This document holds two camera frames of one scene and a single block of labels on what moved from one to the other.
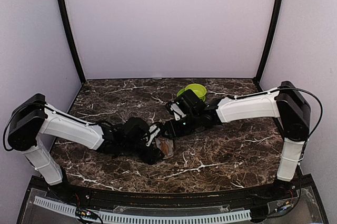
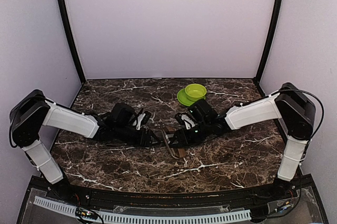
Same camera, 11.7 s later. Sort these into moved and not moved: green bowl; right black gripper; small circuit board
Moved: right black gripper
Not moved: green bowl; small circuit board
